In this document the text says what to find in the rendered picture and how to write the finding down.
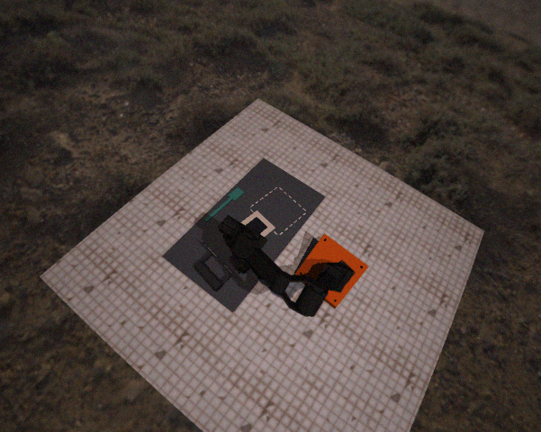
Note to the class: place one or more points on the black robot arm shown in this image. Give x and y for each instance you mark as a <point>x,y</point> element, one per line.
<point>246,245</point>

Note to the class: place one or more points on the small green trowel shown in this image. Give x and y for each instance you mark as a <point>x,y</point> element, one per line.
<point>234,195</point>

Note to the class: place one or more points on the beige square tile with dark centre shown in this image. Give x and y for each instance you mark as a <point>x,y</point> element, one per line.
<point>258,222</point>

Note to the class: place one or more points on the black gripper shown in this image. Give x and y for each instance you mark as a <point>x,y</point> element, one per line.
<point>227,241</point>

